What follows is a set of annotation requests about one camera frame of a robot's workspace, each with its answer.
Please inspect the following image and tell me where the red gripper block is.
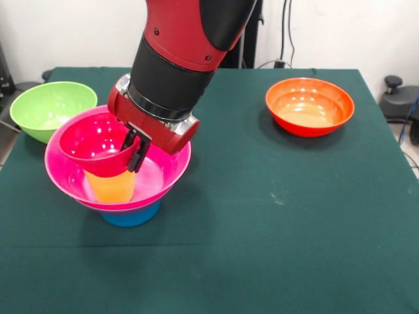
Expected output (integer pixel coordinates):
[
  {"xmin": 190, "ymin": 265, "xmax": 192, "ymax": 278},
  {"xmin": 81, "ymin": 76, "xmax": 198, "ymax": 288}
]
[{"xmin": 107, "ymin": 85, "xmax": 200, "ymax": 173}]

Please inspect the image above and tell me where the large pink bowl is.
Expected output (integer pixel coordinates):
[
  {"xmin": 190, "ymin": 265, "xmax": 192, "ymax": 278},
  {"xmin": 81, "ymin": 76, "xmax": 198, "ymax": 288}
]
[{"xmin": 44, "ymin": 104, "xmax": 192, "ymax": 211}]

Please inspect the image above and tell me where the small pink-red bowl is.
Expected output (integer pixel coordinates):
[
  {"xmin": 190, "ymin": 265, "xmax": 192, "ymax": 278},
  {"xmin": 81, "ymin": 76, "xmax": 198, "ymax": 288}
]
[{"xmin": 58, "ymin": 113, "xmax": 141, "ymax": 178}]

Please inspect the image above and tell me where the pale yellow translucent cup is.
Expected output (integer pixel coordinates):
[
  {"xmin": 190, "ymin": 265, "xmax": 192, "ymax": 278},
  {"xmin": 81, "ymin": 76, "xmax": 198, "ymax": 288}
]
[{"xmin": 85, "ymin": 169, "xmax": 137, "ymax": 203}]

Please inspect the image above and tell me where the large green bowl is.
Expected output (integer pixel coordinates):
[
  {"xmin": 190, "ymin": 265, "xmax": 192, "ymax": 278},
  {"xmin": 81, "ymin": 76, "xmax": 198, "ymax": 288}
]
[{"xmin": 9, "ymin": 81, "xmax": 98, "ymax": 145}]

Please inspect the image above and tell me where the blue bowl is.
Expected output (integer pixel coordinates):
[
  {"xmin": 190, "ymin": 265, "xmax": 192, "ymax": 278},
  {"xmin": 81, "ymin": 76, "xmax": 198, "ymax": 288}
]
[{"xmin": 100, "ymin": 201, "xmax": 162, "ymax": 228}]

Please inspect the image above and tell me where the black grey floor stand base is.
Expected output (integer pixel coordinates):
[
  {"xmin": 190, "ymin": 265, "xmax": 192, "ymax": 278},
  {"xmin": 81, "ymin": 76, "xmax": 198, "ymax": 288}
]
[
  {"xmin": 378, "ymin": 75, "xmax": 419, "ymax": 124},
  {"xmin": 0, "ymin": 68, "xmax": 53, "ymax": 131}
]

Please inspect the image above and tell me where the dark green table cloth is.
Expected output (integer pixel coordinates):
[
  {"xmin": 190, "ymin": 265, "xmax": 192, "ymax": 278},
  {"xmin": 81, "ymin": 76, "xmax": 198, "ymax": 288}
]
[{"xmin": 0, "ymin": 67, "xmax": 419, "ymax": 314}]

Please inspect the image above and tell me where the orange bowl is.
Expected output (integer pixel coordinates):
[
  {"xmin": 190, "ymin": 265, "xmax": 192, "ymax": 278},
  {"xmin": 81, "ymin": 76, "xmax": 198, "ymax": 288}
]
[{"xmin": 265, "ymin": 77, "xmax": 355, "ymax": 138}]

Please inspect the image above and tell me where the black wall cable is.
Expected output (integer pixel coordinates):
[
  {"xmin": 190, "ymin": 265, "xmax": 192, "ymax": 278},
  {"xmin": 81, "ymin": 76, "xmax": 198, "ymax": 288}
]
[{"xmin": 280, "ymin": 0, "xmax": 297, "ymax": 68}]

